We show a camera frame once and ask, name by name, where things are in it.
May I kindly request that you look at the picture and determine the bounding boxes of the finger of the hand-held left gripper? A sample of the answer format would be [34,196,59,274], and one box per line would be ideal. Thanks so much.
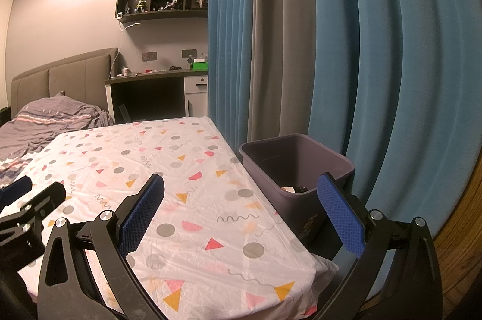
[0,181,67,235]
[0,176,33,209]

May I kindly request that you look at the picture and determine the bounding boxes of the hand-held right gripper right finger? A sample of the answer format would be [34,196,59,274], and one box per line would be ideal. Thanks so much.
[312,172,444,320]

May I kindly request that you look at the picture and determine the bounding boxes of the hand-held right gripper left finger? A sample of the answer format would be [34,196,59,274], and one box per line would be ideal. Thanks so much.
[37,173,169,320]

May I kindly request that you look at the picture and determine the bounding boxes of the grey plastic bin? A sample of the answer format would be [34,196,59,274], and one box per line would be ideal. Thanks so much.
[239,133,355,241]

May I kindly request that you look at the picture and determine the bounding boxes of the bed with grey bedding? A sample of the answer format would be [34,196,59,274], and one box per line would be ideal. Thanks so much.
[0,92,115,189]

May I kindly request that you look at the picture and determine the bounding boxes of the brown padded headboard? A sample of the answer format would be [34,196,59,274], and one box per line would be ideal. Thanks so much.
[11,48,119,117]

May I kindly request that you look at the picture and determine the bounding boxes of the white drawer cabinet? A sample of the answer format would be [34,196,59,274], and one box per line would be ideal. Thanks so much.
[184,75,208,117]

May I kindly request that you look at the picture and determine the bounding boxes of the dark wooden desk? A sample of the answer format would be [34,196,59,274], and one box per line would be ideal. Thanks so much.
[105,68,208,125]

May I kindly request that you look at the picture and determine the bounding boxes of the blue curtain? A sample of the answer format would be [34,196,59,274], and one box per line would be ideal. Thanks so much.
[304,0,482,253]
[207,0,262,151]

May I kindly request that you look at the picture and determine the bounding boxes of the grey curtain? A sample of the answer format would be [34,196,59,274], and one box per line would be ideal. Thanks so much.
[246,0,315,143]

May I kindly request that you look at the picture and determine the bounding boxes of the white cable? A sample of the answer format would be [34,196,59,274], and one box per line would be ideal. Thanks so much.
[118,17,142,33]

